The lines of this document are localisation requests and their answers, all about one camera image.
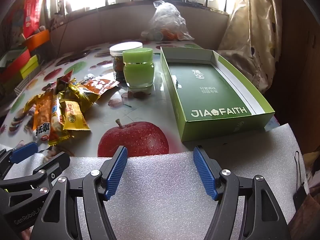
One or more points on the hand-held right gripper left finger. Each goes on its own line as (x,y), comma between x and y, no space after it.
(116,172)

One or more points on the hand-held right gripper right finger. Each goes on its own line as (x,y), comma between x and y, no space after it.
(203,172)

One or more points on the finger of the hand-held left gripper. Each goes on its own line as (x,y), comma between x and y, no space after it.
(50,165)
(23,152)

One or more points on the orange white snack packet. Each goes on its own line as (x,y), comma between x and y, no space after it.
(43,115)
(100,82)

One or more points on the gold candy packet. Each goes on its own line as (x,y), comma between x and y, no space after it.
(73,116)

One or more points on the gold cartoon snack packet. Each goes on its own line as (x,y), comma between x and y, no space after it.
(83,96)

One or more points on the green cardboard box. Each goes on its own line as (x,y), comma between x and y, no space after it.
(212,90)

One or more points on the dark red snack packet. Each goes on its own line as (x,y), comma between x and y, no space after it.
(63,78)

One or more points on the white foam sheet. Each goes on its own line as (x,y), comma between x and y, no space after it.
(162,180)

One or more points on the fruit print tablecloth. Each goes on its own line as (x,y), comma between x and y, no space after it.
(155,110)

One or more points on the yellow-green box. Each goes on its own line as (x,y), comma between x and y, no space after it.
(30,66)

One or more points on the red box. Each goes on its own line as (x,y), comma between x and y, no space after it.
(12,65)

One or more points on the black binder clip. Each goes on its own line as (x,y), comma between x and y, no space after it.
(300,195)

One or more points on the light green lid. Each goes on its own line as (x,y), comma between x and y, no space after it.
(138,72)

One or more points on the dark smartphone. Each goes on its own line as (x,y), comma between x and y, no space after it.
(75,55)

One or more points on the orange box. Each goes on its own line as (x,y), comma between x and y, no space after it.
(37,40)

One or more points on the clear jar with white lid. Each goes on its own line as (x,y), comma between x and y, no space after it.
(125,48)

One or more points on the wooden wardrobe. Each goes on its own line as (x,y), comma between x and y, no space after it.
(300,80)

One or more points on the red snack bag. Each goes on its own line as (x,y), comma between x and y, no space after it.
(33,12)

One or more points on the cream patterned curtain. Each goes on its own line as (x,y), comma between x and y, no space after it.
(250,30)

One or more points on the clear plastic bag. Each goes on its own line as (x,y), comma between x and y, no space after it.
(165,17)

